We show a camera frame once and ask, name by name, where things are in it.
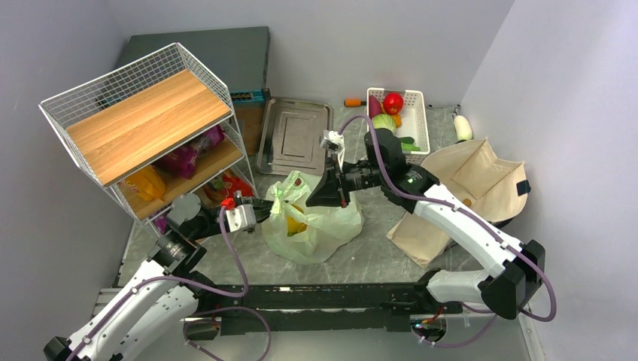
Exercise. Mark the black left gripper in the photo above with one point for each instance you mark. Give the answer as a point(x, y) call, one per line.
point(262, 207)

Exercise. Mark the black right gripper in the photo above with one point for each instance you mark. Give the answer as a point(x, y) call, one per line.
point(327, 193)

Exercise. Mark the yellow lemon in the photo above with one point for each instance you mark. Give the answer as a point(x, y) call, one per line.
point(294, 227)

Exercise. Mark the green avocado plastic bag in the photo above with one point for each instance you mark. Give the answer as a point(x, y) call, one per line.
point(327, 228)

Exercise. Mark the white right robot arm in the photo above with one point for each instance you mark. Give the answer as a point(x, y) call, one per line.
point(512, 280)

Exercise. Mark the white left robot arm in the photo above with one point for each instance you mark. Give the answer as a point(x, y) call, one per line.
point(165, 288)

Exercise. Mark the red snack bag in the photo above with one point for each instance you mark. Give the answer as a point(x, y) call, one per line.
point(225, 185)

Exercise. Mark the purple grape snack bag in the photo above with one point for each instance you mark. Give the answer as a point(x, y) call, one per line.
point(160, 224)

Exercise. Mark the yellow snack bag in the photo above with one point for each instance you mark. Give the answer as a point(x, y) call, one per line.
point(146, 184)

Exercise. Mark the beige canvas tote bag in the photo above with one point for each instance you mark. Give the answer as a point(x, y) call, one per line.
point(494, 188)

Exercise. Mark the metal tray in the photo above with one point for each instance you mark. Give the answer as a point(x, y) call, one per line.
point(292, 131)

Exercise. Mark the green cabbage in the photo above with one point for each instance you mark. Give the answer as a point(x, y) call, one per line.
point(384, 121)

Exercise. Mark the light green bitter gourd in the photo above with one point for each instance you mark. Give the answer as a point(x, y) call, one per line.
point(409, 147)

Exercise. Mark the dark green cucumber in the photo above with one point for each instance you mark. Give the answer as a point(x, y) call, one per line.
point(406, 140)

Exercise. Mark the purple sweet potato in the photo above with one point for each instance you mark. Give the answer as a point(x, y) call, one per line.
point(374, 107)

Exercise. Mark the orange small pepper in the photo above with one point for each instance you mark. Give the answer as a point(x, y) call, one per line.
point(397, 120)

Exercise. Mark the white plastic basket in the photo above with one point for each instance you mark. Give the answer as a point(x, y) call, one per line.
point(414, 120)

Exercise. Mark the red apple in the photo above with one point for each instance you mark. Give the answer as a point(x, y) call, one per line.
point(393, 103)

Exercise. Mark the white radish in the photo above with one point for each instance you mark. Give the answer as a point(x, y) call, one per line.
point(462, 128)

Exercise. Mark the top wooden shelf board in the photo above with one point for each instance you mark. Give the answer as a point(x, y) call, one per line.
point(127, 136)

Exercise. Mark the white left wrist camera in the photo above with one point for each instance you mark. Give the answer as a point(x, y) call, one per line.
point(237, 215)

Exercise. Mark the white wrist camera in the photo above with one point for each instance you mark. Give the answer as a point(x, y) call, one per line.
point(334, 143)
point(237, 215)

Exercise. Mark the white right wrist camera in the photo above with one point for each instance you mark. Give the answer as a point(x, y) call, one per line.
point(334, 143)

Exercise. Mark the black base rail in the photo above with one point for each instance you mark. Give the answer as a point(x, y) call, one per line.
point(393, 307)

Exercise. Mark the white wire shelf rack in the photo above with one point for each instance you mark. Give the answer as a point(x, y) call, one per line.
point(83, 101)

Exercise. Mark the dark grey network switch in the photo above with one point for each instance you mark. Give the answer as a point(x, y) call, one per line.
point(239, 57)

